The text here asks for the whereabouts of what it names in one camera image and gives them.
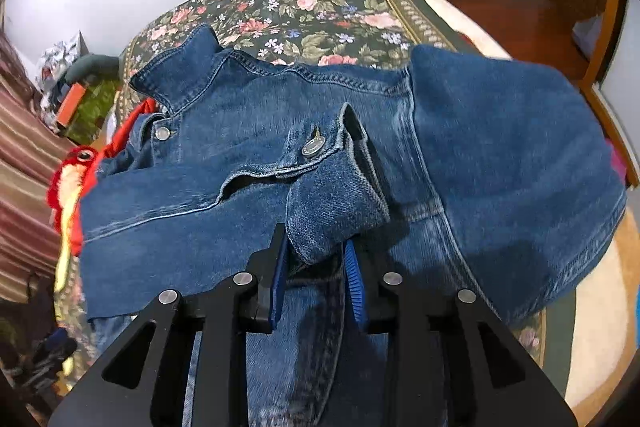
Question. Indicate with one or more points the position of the white patterned cloth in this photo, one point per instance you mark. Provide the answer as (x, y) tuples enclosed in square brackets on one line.
[(57, 57)]

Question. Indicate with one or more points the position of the dark bag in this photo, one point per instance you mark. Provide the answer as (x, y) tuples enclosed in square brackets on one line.
[(45, 352)]

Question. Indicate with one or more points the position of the white door panel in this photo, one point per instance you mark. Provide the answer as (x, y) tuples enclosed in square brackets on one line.
[(622, 72)]

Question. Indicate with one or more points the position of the pink cloth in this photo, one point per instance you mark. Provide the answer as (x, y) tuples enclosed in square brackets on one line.
[(616, 162)]

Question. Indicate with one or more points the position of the green box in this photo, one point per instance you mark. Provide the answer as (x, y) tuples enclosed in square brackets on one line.
[(97, 107)]

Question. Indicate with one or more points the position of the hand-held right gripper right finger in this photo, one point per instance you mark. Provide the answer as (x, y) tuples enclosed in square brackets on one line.
[(356, 289)]

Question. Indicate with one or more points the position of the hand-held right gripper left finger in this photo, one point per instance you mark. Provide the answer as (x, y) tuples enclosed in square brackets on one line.
[(278, 279)]

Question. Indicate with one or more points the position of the striped brown cloth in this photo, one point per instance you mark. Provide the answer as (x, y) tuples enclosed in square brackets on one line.
[(25, 167)]

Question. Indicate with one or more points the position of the red garment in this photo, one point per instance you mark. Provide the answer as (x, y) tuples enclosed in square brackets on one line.
[(135, 122)]

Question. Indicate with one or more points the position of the blue denim jeans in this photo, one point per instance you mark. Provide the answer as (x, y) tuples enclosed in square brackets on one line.
[(225, 117)]

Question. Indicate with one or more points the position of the red plush toy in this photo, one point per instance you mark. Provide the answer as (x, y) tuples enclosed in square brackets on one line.
[(70, 172)]

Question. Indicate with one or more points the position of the orange box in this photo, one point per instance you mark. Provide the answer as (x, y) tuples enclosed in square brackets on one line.
[(71, 106)]

